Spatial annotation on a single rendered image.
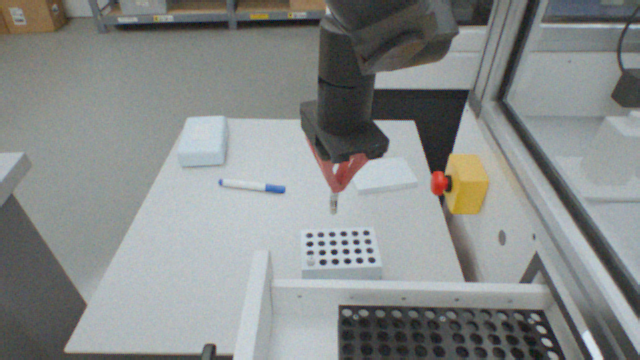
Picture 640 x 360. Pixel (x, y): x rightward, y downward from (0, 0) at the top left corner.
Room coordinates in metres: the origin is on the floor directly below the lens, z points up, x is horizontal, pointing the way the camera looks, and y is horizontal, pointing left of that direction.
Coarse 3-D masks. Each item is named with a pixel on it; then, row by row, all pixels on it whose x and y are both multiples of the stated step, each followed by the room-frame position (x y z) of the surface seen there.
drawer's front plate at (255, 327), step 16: (256, 256) 0.29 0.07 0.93; (256, 272) 0.27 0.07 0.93; (272, 272) 0.30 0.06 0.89; (256, 288) 0.25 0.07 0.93; (256, 304) 0.23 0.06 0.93; (256, 320) 0.21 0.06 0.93; (240, 336) 0.19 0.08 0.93; (256, 336) 0.20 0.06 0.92; (240, 352) 0.18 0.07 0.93; (256, 352) 0.19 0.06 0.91
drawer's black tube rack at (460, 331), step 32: (384, 320) 0.23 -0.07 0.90; (416, 320) 0.23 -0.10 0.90; (448, 320) 0.23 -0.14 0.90; (480, 320) 0.23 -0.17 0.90; (512, 320) 0.23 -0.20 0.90; (544, 320) 0.23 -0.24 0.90; (352, 352) 0.21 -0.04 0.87; (384, 352) 0.21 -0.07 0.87; (416, 352) 0.21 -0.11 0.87; (448, 352) 0.19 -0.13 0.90; (480, 352) 0.21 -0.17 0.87; (512, 352) 0.21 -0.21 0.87; (544, 352) 0.19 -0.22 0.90
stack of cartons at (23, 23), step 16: (0, 0) 3.70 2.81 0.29; (16, 0) 3.71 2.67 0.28; (32, 0) 3.72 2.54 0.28; (48, 0) 3.79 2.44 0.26; (0, 16) 3.68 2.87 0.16; (16, 16) 3.71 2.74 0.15; (32, 16) 3.72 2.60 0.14; (48, 16) 3.73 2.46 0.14; (64, 16) 3.99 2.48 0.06; (0, 32) 3.67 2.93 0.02; (16, 32) 3.70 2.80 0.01
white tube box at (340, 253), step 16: (304, 240) 0.43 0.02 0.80; (320, 240) 0.43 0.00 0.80; (336, 240) 0.43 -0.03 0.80; (352, 240) 0.43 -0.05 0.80; (368, 240) 0.44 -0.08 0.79; (304, 256) 0.40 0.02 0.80; (320, 256) 0.40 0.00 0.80; (336, 256) 0.40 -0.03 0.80; (352, 256) 0.40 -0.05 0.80; (368, 256) 0.40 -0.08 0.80; (304, 272) 0.37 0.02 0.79; (320, 272) 0.37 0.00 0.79; (336, 272) 0.37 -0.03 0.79; (352, 272) 0.38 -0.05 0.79; (368, 272) 0.38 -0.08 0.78
